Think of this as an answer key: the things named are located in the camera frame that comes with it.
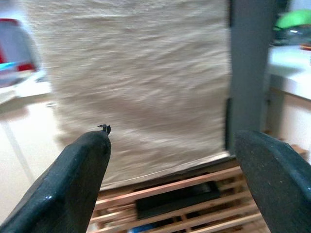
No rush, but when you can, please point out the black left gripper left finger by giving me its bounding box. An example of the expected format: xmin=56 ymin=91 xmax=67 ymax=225
xmin=0 ymin=124 xmax=112 ymax=233

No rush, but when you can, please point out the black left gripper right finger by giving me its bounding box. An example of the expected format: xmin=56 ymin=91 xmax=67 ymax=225
xmin=235 ymin=130 xmax=311 ymax=233

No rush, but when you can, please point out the wooden slatted rack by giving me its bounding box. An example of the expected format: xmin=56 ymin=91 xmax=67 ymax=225
xmin=87 ymin=159 xmax=272 ymax=233

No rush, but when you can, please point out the black flat device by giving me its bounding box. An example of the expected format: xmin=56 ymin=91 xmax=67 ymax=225
xmin=135 ymin=181 xmax=221 ymax=220

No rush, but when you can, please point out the white countertop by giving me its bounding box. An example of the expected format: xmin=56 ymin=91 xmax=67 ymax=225
xmin=266 ymin=45 xmax=311 ymax=100

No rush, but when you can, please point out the beige woven hanging cloth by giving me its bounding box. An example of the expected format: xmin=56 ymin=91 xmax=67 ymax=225
xmin=24 ymin=0 xmax=231 ymax=188

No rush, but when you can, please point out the red and white appliance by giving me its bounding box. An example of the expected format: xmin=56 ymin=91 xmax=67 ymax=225
xmin=0 ymin=18 xmax=37 ymax=73

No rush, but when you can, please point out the green rounded object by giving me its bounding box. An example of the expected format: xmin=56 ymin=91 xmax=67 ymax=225
xmin=274 ymin=9 xmax=311 ymax=32

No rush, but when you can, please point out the grey upright post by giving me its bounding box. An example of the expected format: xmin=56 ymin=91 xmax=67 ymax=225
xmin=225 ymin=0 xmax=280 ymax=157

